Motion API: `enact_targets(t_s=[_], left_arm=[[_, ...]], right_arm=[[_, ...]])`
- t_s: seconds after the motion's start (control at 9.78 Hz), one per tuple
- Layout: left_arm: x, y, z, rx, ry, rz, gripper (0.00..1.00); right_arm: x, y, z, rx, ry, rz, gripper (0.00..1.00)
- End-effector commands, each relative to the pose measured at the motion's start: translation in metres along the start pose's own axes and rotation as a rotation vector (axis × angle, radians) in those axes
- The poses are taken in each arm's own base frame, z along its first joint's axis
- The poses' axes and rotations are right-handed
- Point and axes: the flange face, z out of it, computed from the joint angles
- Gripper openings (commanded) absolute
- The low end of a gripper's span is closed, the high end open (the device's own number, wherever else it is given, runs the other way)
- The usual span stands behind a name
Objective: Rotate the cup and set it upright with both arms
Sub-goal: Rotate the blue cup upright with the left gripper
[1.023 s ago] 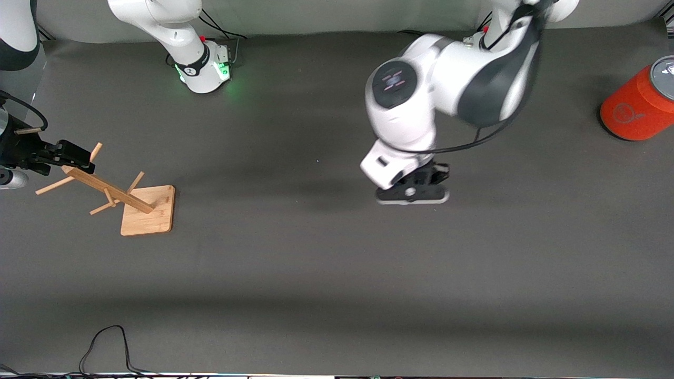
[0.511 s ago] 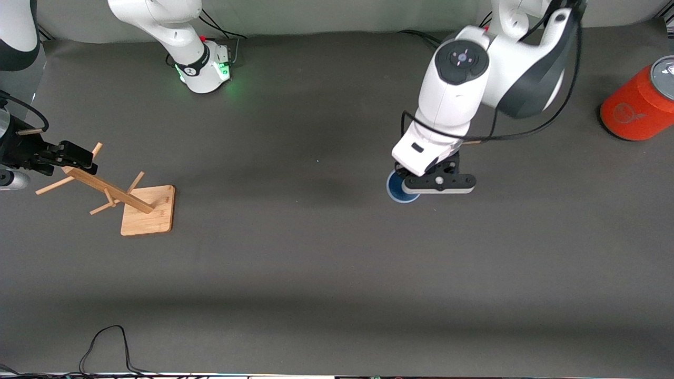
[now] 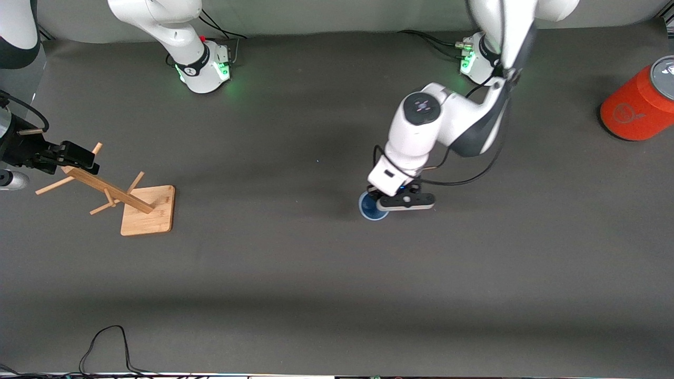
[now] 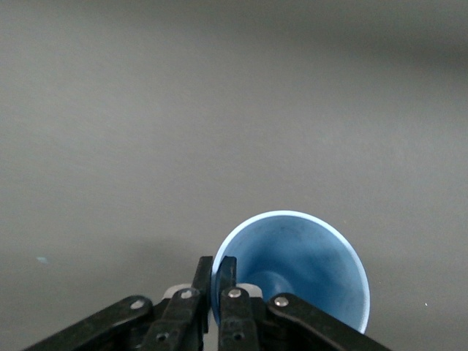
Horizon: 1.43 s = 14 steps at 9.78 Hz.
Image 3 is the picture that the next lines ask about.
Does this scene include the light blue plastic cup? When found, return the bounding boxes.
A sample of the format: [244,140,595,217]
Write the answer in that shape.
[359,191,392,221]

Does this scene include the wooden cup rack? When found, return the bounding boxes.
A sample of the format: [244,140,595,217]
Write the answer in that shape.
[35,142,175,236]

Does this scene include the orange can with grey lid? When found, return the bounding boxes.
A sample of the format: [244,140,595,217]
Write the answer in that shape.
[600,55,674,142]

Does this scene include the black left arm base cables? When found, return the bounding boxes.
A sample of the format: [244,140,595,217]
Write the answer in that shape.
[397,11,493,61]

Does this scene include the black arm base cables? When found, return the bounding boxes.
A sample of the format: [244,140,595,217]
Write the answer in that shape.
[166,7,250,67]
[397,11,493,61]

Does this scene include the black right arm base cables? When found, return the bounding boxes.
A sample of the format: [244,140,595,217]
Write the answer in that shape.
[166,7,250,67]

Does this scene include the thin black looped cable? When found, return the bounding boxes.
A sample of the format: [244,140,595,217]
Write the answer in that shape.
[79,325,158,377]

